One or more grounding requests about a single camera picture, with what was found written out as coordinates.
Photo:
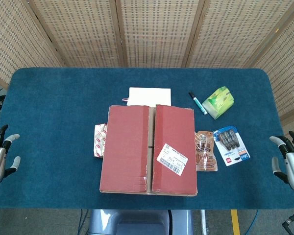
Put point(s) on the white paper sheet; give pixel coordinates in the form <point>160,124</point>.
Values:
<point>149,96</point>

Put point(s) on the black green marker pen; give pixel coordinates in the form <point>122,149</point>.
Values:
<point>198,103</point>

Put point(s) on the metal table leg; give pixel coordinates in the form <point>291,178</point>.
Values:
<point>203,222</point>

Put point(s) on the pink paper clip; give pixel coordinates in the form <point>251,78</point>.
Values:
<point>125,99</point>

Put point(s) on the brown snack packet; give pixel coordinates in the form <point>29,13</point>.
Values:
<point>205,154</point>

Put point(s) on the green tissue pack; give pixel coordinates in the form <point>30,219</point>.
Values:
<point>218,102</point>

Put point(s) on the red white snack package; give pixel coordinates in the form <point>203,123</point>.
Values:
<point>99,142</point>

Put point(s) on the blue table mat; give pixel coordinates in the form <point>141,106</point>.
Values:
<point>51,122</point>

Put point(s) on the red cardboard box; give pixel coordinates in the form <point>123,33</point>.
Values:
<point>125,147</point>

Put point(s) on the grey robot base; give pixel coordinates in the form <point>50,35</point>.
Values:
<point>139,222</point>

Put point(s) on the blue blister card with clips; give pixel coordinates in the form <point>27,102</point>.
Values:
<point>231,147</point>

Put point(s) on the woven folding screen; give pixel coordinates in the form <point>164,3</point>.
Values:
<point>149,29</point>

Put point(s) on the yellow floor tape strip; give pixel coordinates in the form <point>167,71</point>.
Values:
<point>235,222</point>

